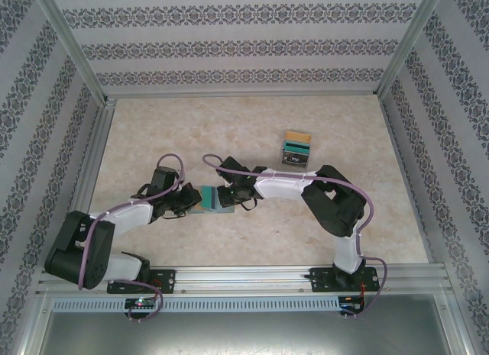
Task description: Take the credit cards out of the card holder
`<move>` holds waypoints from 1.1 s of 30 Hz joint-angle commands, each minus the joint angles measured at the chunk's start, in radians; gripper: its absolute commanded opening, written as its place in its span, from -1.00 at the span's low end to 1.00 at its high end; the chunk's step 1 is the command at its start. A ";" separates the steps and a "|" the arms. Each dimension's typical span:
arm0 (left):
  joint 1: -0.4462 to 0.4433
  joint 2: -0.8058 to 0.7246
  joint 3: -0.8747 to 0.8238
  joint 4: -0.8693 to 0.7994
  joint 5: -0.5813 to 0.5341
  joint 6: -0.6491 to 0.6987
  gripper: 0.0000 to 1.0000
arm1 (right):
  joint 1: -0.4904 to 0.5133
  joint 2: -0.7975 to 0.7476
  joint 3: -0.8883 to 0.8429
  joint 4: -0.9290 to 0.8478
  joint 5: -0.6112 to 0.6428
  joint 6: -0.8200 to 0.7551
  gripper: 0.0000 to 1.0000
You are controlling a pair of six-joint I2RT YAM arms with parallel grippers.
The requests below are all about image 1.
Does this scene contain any grey-green card holder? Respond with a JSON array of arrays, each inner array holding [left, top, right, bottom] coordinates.
[[188, 184, 237, 216]]

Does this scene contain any teal credit card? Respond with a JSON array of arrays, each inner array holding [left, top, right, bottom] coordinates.
[[199, 185, 219, 211]]

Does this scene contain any grey VIP card stack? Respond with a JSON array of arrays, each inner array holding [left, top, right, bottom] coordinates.
[[281, 151, 309, 166]]

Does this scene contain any stack of coloured cards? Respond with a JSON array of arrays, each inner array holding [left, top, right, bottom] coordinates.
[[280, 129, 314, 169]]

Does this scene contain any teal card stack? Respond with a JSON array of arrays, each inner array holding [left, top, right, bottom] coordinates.
[[282, 140, 313, 156]]

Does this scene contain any gold card stack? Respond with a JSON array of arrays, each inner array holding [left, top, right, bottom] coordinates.
[[285, 130, 313, 144]]

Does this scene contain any left small circuit board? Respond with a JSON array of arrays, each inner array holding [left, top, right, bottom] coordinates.
[[125, 298, 158, 310]]

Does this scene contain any small circuit board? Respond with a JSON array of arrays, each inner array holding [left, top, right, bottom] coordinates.
[[339, 295, 366, 314], [125, 298, 158, 310]]

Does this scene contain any brushed metal sheet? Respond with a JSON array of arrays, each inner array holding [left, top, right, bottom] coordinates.
[[41, 311, 455, 355]]

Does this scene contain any right small circuit board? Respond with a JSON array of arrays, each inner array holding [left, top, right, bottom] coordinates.
[[339, 295, 366, 314]]

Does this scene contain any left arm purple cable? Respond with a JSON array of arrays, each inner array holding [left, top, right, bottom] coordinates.
[[78, 153, 187, 324]]

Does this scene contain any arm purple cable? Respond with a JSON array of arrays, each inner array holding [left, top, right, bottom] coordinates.
[[201, 153, 390, 314], [78, 153, 187, 324]]

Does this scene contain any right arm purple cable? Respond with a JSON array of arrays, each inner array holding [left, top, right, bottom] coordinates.
[[201, 153, 390, 314]]

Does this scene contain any aluminium table edge rail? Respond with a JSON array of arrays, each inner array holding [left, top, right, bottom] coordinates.
[[51, 98, 119, 268], [377, 97, 450, 270]]

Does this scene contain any aluminium frame beam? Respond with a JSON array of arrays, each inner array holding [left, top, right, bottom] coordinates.
[[102, 89, 383, 101]]

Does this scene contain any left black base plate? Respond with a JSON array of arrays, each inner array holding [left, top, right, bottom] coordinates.
[[106, 269, 177, 295]]

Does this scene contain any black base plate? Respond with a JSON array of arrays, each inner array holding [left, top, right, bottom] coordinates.
[[106, 269, 177, 295], [309, 266, 381, 294]]

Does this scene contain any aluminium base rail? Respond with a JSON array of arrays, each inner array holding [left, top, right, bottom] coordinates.
[[37, 266, 449, 295]]

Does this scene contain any slotted grey cable duct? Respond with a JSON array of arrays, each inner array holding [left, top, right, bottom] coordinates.
[[51, 295, 342, 313]]

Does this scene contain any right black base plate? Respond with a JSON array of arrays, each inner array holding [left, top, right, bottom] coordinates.
[[309, 266, 381, 294]]

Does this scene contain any aluminium frame post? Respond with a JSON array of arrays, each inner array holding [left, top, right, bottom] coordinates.
[[375, 0, 449, 100], [32, 0, 118, 106]]

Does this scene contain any aluminium frame bar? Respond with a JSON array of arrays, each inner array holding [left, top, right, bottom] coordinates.
[[435, 292, 474, 355], [15, 293, 54, 355]]

